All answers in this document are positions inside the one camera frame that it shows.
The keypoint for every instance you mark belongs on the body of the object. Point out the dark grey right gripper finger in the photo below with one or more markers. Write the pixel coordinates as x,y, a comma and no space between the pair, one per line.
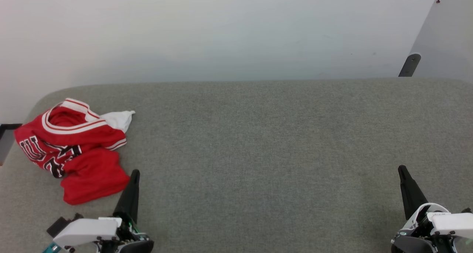
412,194

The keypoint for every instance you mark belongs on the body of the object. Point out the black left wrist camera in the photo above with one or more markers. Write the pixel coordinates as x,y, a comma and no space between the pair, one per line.
59,225

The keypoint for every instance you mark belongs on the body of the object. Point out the light grey board with screws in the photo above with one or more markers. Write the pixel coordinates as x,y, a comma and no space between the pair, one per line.
449,42

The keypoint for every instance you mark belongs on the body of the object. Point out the red basketball jersey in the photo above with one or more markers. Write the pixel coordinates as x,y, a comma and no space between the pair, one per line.
92,171

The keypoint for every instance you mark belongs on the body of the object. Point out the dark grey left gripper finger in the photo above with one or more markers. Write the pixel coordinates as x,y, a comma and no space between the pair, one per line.
129,197

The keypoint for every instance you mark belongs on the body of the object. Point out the black framed grey panel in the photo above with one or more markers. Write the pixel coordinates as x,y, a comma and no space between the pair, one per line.
10,126

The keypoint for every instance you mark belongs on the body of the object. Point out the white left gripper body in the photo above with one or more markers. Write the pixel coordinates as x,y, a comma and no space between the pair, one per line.
88,230

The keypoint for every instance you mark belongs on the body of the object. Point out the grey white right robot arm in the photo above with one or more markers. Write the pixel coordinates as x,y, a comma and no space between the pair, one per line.
412,245

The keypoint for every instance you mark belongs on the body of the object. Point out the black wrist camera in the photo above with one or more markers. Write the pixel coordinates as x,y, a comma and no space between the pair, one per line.
59,225
466,210

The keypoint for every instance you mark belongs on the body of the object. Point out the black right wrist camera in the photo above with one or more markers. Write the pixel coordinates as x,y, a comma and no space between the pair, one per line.
466,210

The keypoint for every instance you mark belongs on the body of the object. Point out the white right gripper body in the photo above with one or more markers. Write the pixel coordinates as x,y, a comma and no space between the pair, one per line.
451,225

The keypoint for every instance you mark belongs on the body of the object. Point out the dark grey rounded post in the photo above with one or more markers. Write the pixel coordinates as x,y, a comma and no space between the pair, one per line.
409,65

